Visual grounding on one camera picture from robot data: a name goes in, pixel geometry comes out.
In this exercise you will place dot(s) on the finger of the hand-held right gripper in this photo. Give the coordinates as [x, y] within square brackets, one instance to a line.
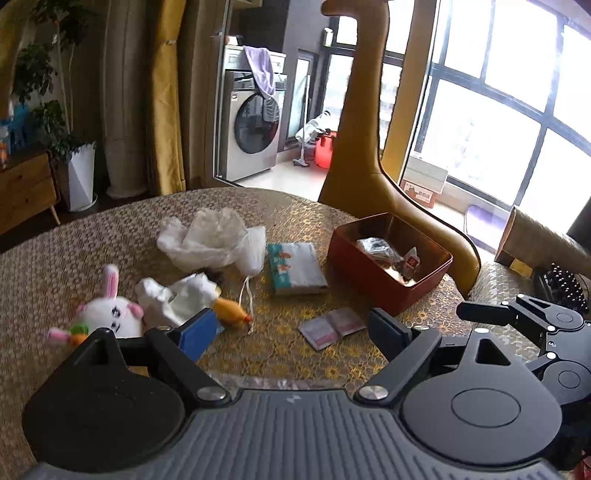
[565, 378]
[485, 311]

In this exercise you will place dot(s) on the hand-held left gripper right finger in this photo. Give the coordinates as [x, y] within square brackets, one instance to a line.
[384, 333]

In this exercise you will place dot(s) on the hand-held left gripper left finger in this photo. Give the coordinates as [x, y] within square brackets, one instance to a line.
[197, 333]

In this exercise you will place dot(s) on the orange duck toy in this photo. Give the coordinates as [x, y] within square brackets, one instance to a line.
[230, 314]

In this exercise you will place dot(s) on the red box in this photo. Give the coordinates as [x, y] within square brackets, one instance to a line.
[369, 282]

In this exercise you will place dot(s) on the pink white sachet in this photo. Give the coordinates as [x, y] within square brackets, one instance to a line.
[318, 333]

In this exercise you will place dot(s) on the clear plastic packet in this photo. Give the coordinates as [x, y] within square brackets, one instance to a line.
[383, 254]

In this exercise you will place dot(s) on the black hairbrush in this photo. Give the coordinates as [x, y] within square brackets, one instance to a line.
[561, 284]

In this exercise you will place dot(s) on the purple mat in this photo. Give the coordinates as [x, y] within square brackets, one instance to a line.
[485, 226]

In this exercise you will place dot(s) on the white bunny plush toy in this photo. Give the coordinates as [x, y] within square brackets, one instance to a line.
[113, 314]

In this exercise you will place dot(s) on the brown cardboard tube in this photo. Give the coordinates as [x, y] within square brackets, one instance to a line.
[540, 240]

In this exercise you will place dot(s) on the white plastic bag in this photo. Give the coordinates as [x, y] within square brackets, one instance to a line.
[207, 235]

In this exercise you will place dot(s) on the white tissue pack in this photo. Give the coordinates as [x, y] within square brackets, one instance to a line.
[295, 267]

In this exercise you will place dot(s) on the cardboard box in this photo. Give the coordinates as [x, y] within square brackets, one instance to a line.
[422, 187]

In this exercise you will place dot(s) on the yellow chair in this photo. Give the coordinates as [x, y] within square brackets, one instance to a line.
[360, 152]

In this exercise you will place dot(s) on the red bucket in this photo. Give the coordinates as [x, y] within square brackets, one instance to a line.
[324, 152]

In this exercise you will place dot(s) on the white planter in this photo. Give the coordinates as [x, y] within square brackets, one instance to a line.
[83, 177]

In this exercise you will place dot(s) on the silver washing machine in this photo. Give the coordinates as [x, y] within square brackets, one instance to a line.
[249, 134]

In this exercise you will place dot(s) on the white stick vacuum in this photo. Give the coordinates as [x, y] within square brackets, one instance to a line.
[302, 138]

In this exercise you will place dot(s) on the black framed window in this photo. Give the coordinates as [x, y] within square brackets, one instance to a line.
[498, 92]

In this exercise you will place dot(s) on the yellow curtain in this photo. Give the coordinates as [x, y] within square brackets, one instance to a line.
[166, 115]

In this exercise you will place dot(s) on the wooden drawer cabinet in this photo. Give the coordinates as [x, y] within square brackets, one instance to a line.
[25, 194]

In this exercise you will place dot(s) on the white standing air conditioner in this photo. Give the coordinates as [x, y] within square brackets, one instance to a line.
[127, 115]

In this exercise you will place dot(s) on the blue toy figure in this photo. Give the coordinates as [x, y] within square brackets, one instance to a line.
[18, 129]

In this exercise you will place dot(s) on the purple towel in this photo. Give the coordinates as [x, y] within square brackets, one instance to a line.
[261, 69]

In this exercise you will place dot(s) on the white appliance above washing machine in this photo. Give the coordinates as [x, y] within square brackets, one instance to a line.
[235, 57]

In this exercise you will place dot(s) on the green potted plant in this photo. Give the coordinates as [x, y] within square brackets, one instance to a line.
[51, 92]

